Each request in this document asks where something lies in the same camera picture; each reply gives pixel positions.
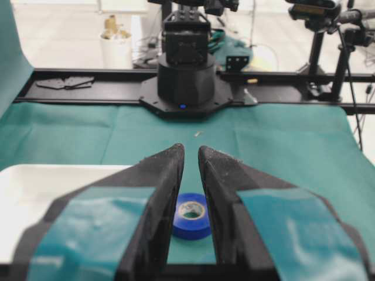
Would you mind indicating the blue tape roll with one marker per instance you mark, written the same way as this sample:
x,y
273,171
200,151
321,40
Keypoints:
x,y
191,219

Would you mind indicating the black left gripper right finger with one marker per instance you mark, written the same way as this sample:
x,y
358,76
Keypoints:
x,y
271,229

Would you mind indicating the white plastic case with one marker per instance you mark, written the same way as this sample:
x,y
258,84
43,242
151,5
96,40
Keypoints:
x,y
27,191

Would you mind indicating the black camera stand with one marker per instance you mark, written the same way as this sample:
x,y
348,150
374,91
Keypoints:
x,y
337,32

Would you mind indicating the white bucket with items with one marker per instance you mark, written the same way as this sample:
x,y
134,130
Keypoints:
x,y
116,45

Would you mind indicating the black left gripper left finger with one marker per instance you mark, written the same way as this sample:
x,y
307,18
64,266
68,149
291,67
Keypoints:
x,y
111,229

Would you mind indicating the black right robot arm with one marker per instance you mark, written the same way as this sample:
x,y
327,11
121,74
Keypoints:
x,y
186,72

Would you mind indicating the black table rail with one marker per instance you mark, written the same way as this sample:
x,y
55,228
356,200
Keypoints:
x,y
138,87

